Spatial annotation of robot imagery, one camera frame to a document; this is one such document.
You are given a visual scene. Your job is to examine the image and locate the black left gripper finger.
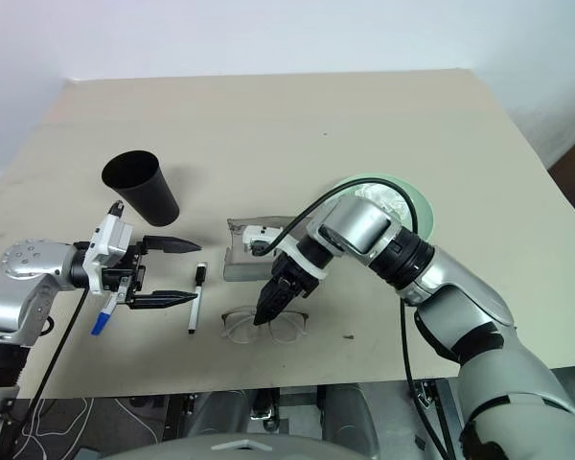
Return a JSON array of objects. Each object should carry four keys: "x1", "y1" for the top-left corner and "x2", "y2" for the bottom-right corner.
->
[
  {"x1": 126, "y1": 288, "x2": 200, "y2": 311},
  {"x1": 141, "y1": 235, "x2": 204, "y2": 255}
]

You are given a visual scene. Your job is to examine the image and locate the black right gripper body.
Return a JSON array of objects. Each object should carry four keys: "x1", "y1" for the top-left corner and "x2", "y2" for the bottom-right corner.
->
[{"x1": 269, "y1": 253, "x2": 321, "y2": 309}]

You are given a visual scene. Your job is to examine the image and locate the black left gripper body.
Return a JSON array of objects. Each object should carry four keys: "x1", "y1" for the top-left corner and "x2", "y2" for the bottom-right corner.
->
[{"x1": 102, "y1": 241, "x2": 150, "y2": 310}]

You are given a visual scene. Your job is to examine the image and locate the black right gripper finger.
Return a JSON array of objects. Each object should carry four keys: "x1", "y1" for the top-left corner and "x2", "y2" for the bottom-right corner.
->
[
  {"x1": 252, "y1": 273, "x2": 284, "y2": 328},
  {"x1": 266, "y1": 282, "x2": 297, "y2": 323}
]

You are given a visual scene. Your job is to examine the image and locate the clear frame glasses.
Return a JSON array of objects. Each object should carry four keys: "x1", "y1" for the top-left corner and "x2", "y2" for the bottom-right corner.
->
[{"x1": 219, "y1": 308, "x2": 312, "y2": 346}]

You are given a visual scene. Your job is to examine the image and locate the grey glasses case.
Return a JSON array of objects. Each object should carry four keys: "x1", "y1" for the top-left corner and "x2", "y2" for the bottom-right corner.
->
[{"x1": 223, "y1": 215, "x2": 299, "y2": 284}]

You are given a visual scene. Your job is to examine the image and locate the black plastic cup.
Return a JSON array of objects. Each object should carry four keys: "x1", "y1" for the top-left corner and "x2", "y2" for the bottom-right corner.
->
[{"x1": 101, "y1": 149, "x2": 181, "y2": 229}]

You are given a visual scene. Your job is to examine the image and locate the white marker with black cap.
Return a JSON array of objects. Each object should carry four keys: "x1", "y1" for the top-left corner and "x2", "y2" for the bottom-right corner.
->
[{"x1": 187, "y1": 262, "x2": 209, "y2": 335}]

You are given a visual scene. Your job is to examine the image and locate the white marker with blue cap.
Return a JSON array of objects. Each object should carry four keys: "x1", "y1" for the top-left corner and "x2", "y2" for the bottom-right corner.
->
[{"x1": 90, "y1": 292, "x2": 120, "y2": 336}]

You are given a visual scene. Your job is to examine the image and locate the black metal table latch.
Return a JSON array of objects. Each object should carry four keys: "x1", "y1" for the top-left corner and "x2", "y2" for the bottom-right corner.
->
[
  {"x1": 250, "y1": 388, "x2": 283, "y2": 431},
  {"x1": 413, "y1": 379, "x2": 438, "y2": 409}
]

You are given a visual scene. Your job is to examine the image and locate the dark grey rounded shape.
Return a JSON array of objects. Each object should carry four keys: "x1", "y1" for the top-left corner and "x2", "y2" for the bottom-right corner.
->
[
  {"x1": 322, "y1": 381, "x2": 383, "y2": 433},
  {"x1": 185, "y1": 388, "x2": 254, "y2": 436}
]

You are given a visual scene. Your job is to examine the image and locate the silver robot torso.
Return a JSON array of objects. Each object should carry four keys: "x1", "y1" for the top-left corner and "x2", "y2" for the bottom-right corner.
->
[{"x1": 99, "y1": 421, "x2": 380, "y2": 460}]

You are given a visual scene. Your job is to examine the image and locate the pale green plate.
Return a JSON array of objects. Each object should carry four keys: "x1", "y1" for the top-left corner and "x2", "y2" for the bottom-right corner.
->
[{"x1": 332, "y1": 172, "x2": 436, "y2": 242}]

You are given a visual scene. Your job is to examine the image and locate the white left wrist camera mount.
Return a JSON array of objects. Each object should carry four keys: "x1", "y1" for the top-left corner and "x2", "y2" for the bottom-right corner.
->
[{"x1": 82, "y1": 201, "x2": 136, "y2": 295}]

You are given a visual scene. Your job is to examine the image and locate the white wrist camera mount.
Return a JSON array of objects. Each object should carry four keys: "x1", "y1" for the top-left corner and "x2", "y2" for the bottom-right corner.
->
[
  {"x1": 241, "y1": 223, "x2": 328, "y2": 289},
  {"x1": 82, "y1": 201, "x2": 136, "y2": 295}
]

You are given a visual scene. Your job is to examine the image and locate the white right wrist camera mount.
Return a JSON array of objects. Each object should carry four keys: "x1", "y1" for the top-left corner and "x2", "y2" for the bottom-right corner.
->
[{"x1": 241, "y1": 223, "x2": 328, "y2": 289}]

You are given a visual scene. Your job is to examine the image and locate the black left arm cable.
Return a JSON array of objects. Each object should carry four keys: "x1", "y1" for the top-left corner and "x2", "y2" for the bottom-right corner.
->
[{"x1": 5, "y1": 285, "x2": 90, "y2": 460}]

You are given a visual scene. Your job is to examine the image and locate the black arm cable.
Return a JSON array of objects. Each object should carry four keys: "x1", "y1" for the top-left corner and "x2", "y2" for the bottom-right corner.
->
[
  {"x1": 260, "y1": 181, "x2": 450, "y2": 460},
  {"x1": 5, "y1": 285, "x2": 90, "y2": 460}
]

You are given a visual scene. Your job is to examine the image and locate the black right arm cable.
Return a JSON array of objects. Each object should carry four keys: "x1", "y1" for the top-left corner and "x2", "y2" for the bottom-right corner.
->
[{"x1": 260, "y1": 181, "x2": 450, "y2": 460}]

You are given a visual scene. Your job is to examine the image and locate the thin white floor cord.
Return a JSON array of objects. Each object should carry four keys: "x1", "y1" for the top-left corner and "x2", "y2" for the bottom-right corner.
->
[{"x1": 20, "y1": 396, "x2": 96, "y2": 438}]

